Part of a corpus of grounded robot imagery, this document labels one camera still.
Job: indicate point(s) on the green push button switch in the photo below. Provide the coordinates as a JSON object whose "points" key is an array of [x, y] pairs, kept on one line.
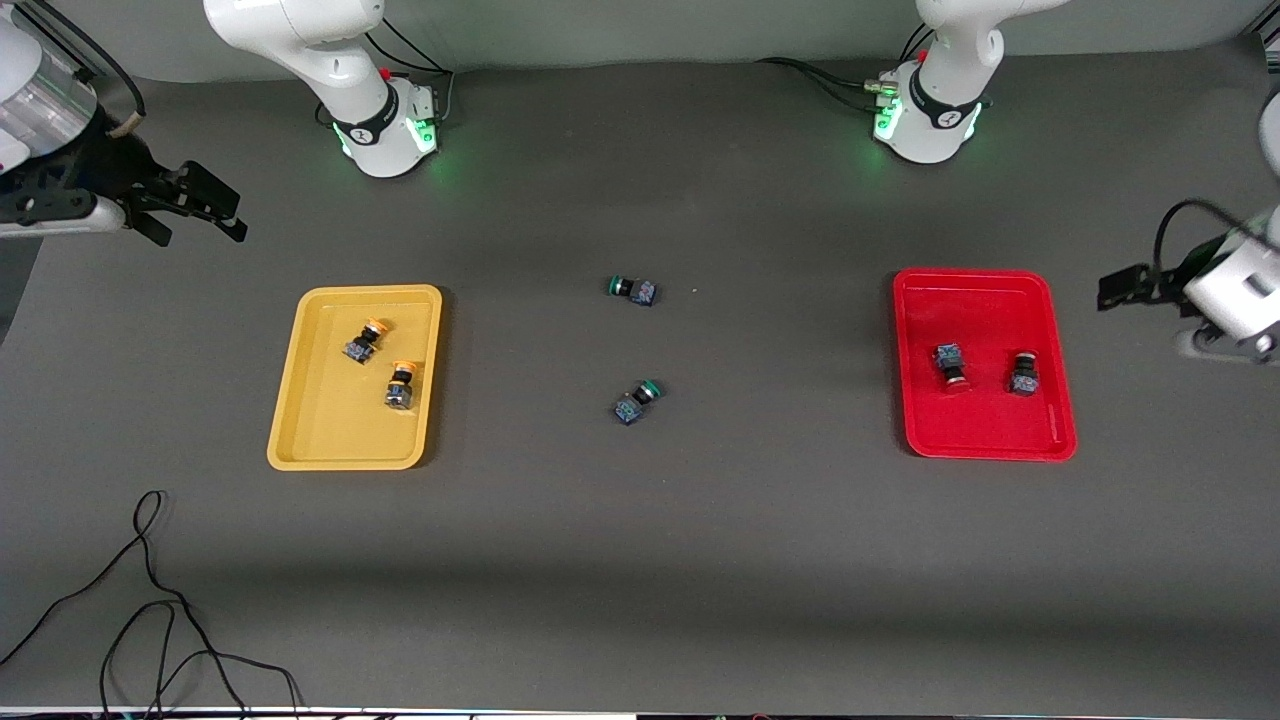
{"points": [[640, 292], [630, 408]]}

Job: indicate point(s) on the yellow plastic tray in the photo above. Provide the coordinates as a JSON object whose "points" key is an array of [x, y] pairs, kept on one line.
{"points": [[330, 420]]}

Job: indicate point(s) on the yellow push button switch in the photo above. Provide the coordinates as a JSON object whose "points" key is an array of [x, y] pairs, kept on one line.
{"points": [[400, 393], [358, 350]]}

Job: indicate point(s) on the dark grey table cloth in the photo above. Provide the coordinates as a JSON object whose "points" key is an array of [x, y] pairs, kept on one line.
{"points": [[700, 560]]}

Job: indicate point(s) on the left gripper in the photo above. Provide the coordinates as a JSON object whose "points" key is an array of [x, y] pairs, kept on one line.
{"points": [[1172, 279]]}

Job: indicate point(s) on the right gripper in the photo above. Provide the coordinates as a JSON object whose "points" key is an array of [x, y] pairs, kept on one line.
{"points": [[112, 165]]}

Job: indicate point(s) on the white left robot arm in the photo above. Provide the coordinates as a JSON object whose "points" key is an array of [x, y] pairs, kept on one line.
{"points": [[940, 60]]}

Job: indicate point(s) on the red plastic tray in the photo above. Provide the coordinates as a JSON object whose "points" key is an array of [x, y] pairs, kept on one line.
{"points": [[985, 300]]}

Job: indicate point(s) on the red push button switch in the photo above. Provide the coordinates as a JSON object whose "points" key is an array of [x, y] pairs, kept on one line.
{"points": [[1022, 382], [948, 357]]}

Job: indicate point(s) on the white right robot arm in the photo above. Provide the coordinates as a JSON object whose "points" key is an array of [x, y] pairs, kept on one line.
{"points": [[300, 40]]}

